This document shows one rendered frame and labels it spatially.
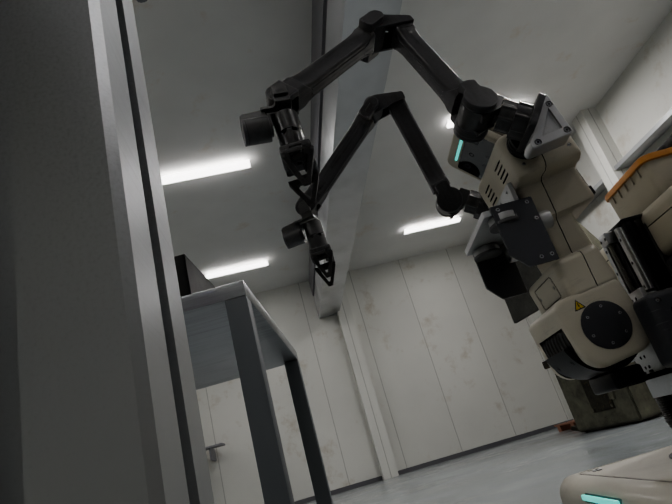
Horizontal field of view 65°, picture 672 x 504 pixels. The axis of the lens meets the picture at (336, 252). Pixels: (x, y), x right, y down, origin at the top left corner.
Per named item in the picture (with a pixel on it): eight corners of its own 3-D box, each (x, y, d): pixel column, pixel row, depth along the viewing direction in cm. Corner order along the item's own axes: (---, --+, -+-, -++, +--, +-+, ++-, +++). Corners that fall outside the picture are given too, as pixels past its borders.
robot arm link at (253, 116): (284, 81, 116) (285, 112, 123) (232, 89, 114) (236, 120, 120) (298, 115, 109) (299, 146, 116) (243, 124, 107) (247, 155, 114)
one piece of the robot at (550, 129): (566, 144, 118) (539, 106, 122) (574, 131, 113) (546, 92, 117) (526, 160, 117) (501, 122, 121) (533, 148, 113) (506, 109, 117)
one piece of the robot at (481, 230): (541, 289, 140) (510, 219, 148) (578, 252, 115) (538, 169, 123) (483, 305, 140) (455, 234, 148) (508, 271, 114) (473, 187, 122)
